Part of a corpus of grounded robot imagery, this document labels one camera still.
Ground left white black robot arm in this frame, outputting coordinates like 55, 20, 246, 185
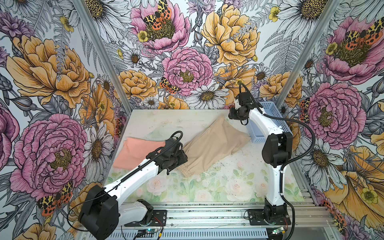
78, 136, 188, 240

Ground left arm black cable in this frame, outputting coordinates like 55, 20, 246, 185
66, 130, 184, 232

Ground white vented cable duct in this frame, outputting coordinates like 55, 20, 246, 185
108, 228, 268, 240

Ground right aluminium corner post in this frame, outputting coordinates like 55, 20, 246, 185
275, 0, 341, 108

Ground green circuit board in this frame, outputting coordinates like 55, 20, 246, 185
136, 229, 163, 238

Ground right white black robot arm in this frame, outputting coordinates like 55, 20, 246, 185
229, 92, 293, 225

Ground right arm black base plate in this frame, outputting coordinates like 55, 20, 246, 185
244, 209, 292, 226

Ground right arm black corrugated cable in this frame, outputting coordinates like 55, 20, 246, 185
238, 82, 316, 240

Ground light blue plastic basket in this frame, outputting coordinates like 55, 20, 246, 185
246, 101, 292, 144

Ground aluminium corner post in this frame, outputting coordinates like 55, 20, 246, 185
74, 1, 133, 117
275, 0, 341, 108

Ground peach graphic t-shirt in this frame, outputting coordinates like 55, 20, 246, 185
113, 137, 165, 171

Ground aluminium rail frame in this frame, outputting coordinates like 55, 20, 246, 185
122, 203, 336, 229

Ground beige drawstring shorts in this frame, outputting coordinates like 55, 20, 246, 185
178, 116, 251, 178

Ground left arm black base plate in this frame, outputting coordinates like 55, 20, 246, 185
143, 210, 168, 227

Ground left aluminium corner post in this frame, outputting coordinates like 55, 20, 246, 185
74, 1, 133, 117

